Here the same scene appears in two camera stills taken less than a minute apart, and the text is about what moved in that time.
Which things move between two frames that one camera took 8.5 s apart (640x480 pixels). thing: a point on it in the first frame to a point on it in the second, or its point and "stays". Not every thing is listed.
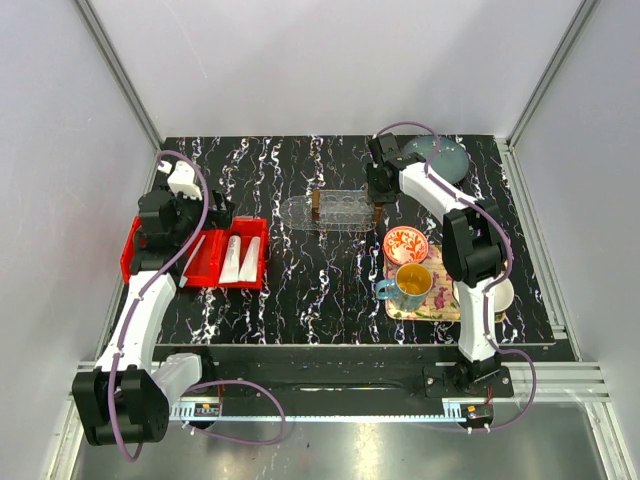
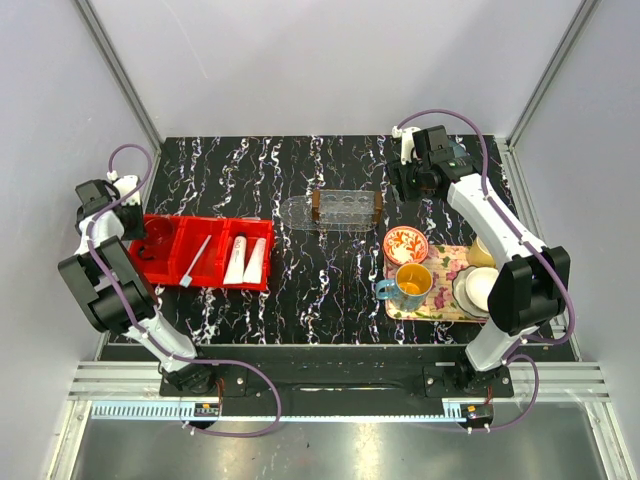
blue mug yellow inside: [409, 290] stays
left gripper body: [189, 211] to [135, 225]
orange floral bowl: [405, 245] stays
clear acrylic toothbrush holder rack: [345, 207] stays
